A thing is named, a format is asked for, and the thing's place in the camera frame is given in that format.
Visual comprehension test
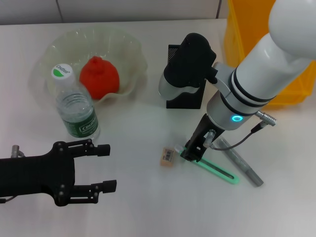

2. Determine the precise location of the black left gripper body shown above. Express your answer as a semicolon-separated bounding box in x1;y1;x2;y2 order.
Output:
0;141;76;207

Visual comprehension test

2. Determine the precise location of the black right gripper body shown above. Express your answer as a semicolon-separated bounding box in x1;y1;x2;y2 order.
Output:
189;113;226;149

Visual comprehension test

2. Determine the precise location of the beige eraser with barcode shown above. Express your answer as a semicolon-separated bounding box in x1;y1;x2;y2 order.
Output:
159;147;176;166

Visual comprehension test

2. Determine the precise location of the mint green utility knife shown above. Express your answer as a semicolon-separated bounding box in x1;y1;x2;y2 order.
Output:
174;145;240;186

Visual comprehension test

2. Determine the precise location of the clear green-label water bottle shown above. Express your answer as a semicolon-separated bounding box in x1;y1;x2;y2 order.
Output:
51;64;102;139

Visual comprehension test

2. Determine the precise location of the grey marker pen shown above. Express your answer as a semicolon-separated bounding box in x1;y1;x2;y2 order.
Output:
216;137;265;188

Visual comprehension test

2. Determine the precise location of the orange fruit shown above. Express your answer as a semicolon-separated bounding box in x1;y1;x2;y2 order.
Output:
79;55;120;100

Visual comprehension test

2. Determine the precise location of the black mesh pen holder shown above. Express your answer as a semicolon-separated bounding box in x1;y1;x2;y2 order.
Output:
166;44;209;110

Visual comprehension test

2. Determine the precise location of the clear wavy glass fruit plate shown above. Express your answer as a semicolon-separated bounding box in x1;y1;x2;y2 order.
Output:
31;27;149;107

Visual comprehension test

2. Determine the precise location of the yellow plastic bin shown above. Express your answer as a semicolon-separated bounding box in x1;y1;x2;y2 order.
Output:
224;0;316;107

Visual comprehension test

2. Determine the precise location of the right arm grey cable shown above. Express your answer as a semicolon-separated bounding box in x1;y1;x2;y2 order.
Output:
204;111;277;151

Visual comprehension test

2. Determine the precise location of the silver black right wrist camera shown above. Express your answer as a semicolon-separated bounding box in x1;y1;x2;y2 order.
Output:
158;33;218;102

